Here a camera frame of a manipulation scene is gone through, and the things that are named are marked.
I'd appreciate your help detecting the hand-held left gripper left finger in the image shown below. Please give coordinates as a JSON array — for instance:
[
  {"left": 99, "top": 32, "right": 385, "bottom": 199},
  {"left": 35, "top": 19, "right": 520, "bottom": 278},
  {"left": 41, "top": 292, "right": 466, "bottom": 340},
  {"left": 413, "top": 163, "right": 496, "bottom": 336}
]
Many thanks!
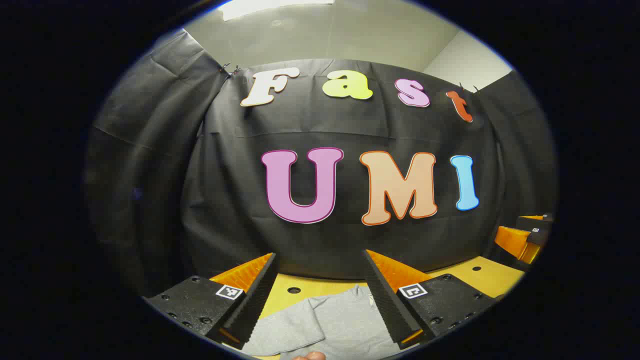
[{"left": 142, "top": 252, "right": 280, "bottom": 351}]

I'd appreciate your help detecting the grey zip-neck sweatshirt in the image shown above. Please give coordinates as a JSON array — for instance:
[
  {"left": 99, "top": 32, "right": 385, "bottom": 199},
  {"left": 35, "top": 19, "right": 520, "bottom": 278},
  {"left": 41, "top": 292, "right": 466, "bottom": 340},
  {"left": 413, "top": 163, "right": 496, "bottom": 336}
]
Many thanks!
[{"left": 240, "top": 284, "right": 416, "bottom": 360}]

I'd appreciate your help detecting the white ceiling light panel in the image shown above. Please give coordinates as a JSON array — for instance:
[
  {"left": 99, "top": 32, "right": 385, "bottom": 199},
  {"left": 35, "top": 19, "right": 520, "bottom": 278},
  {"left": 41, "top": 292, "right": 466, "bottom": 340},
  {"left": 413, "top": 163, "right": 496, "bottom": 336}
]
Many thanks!
[{"left": 220, "top": 0, "right": 336, "bottom": 22}]

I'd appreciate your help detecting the black backdrop cloth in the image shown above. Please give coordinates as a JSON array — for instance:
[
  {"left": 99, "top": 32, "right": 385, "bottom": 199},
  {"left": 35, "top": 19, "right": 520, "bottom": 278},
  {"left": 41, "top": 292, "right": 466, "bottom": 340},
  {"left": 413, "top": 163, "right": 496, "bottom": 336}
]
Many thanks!
[{"left": 85, "top": 30, "right": 558, "bottom": 298}]

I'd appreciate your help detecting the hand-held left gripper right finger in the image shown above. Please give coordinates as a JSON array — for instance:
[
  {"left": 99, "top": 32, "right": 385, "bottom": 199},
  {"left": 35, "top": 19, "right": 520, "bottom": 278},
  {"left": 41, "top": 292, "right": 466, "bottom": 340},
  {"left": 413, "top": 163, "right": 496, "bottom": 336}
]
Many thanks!
[{"left": 361, "top": 249, "right": 501, "bottom": 351}]

